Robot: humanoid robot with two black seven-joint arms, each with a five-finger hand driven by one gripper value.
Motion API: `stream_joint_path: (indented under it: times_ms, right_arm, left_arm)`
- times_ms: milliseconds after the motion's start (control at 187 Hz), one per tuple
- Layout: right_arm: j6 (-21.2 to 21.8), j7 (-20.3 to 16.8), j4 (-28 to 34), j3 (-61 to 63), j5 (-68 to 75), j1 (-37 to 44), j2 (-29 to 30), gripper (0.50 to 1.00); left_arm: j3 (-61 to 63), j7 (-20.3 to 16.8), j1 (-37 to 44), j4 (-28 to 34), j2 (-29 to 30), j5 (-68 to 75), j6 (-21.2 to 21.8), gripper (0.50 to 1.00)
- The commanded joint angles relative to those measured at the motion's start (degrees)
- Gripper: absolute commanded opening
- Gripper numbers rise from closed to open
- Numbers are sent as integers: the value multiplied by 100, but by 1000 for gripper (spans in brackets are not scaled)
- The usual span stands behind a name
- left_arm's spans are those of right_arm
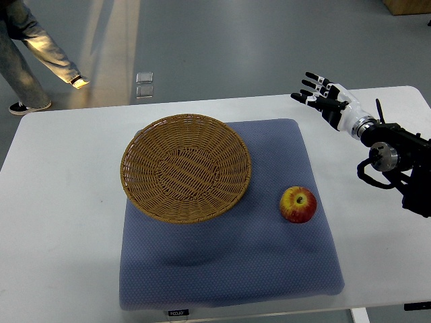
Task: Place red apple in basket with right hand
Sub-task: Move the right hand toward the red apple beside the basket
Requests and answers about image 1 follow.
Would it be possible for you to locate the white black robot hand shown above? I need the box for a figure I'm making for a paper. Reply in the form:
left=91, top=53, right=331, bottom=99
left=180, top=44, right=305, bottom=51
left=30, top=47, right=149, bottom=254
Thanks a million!
left=290, top=72, right=377, bottom=140

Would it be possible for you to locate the red yellow apple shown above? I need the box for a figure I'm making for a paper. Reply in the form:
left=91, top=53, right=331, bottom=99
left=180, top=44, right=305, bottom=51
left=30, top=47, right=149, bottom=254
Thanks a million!
left=279, top=186, right=317, bottom=223

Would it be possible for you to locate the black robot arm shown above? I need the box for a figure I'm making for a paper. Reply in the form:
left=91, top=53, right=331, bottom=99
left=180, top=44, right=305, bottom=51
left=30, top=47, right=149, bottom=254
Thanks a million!
left=356, top=100, right=430, bottom=218

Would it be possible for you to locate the brown wicker basket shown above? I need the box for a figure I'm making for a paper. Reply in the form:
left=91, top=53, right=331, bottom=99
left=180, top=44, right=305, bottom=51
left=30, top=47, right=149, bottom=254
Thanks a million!
left=120, top=114, right=252, bottom=224

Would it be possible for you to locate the wooden box corner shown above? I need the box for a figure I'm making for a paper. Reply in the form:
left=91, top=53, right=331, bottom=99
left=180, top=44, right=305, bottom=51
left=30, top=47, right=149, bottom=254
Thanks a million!
left=383, top=0, right=430, bottom=15

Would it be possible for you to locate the blue grey cushion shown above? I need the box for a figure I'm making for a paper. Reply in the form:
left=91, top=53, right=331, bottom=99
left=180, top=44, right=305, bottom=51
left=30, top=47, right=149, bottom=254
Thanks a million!
left=119, top=118, right=344, bottom=310

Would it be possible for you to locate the upper floor socket plate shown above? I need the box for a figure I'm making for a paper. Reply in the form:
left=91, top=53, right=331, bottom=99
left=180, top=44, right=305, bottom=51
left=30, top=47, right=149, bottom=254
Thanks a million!
left=135, top=71, right=154, bottom=84

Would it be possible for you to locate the white table leg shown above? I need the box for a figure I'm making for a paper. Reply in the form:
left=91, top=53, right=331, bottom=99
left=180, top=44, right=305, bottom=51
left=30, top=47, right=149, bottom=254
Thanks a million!
left=350, top=308, right=370, bottom=323

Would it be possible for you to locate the black table control panel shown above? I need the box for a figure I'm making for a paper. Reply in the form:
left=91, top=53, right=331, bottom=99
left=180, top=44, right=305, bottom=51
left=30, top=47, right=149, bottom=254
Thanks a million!
left=403, top=301, right=431, bottom=312

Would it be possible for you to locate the person in light jeans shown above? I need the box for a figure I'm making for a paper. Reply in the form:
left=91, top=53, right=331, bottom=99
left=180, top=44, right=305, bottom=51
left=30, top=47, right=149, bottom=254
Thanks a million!
left=0, top=0, right=91, bottom=116

